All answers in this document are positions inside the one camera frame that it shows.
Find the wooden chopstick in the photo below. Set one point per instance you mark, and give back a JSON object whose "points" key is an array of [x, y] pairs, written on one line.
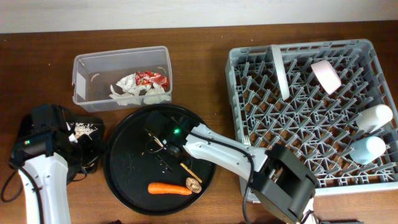
{"points": [[191, 172]]}

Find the round black tray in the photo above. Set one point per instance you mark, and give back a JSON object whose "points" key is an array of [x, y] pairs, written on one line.
{"points": [[129, 167]]}

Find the black rectangular tray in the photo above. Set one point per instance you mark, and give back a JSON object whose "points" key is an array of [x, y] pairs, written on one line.
{"points": [[44, 136]]}

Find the red snack wrapper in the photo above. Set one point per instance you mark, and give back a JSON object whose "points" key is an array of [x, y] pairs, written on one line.
{"points": [[149, 78]]}

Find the white plastic fork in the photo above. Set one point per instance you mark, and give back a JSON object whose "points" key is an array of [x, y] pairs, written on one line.
{"points": [[247, 140]]}

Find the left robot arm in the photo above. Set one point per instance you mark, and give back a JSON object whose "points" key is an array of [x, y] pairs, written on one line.
{"points": [[45, 179]]}

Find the clear plastic bin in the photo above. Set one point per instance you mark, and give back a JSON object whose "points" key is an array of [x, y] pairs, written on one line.
{"points": [[94, 73]]}

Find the rice and peanut shells pile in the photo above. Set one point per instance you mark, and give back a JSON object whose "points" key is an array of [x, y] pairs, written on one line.
{"points": [[84, 128]]}

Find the grey dishwasher rack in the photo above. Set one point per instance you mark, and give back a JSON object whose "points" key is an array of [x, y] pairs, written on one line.
{"points": [[317, 127]]}

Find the grey bowl with food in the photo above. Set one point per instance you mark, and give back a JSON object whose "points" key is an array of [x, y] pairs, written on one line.
{"points": [[280, 71]]}

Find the light blue cup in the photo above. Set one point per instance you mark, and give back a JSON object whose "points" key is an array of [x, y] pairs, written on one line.
{"points": [[366, 150]]}

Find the white cup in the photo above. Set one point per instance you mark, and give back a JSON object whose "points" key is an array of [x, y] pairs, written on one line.
{"points": [[374, 118]]}

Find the brown shiitake mushroom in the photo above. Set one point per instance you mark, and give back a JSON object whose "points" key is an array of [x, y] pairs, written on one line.
{"points": [[193, 185]]}

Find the orange carrot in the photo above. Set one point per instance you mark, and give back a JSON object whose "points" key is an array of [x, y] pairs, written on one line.
{"points": [[162, 188]]}

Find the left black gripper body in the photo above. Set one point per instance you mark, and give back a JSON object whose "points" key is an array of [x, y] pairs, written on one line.
{"points": [[86, 154]]}

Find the pink small bowl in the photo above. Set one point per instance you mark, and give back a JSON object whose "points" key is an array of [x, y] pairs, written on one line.
{"points": [[326, 75]]}

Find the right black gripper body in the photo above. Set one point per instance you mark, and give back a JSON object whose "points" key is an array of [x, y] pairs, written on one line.
{"points": [[169, 162]]}

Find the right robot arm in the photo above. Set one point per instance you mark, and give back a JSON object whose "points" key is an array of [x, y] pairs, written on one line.
{"points": [[280, 181]]}

